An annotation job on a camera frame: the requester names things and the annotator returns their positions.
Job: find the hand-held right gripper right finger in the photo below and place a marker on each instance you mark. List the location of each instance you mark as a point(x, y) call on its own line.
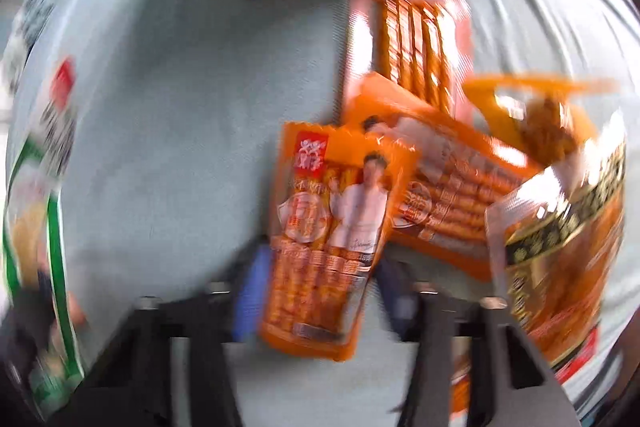
point(395, 302)

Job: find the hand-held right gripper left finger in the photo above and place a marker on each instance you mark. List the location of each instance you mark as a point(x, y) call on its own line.
point(250, 302)

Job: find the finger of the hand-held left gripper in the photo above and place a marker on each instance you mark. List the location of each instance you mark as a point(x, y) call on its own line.
point(27, 332)

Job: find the orange portrait-print snack packet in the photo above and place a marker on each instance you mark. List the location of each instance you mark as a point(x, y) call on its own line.
point(320, 217)
point(450, 187)

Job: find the green and white snack packet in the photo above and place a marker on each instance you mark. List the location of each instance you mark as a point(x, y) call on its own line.
point(35, 217)

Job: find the clear orange black-bordered snack packet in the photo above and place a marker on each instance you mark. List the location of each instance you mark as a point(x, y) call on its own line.
point(560, 267)

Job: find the pink packet of orange sticks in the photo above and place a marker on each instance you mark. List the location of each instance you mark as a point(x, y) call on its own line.
point(415, 42)

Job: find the orange fried snack packet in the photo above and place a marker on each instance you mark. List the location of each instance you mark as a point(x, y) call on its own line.
point(545, 127)

